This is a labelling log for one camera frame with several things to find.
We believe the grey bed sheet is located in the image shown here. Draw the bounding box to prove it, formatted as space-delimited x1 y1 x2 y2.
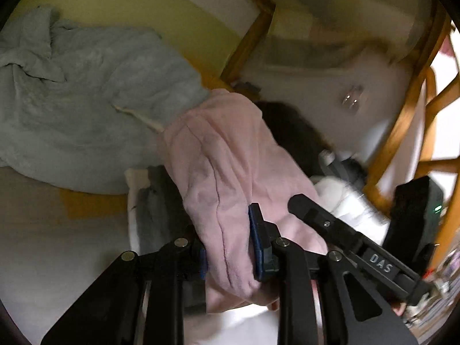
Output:
0 164 281 345

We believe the black white plush toy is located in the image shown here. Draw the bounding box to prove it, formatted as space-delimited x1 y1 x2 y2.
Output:
256 101 390 245

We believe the pink t-shirt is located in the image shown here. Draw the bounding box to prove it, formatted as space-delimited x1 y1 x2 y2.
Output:
159 89 327 314

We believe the grey-green blanket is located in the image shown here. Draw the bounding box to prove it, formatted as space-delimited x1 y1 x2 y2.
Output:
1 6 208 195

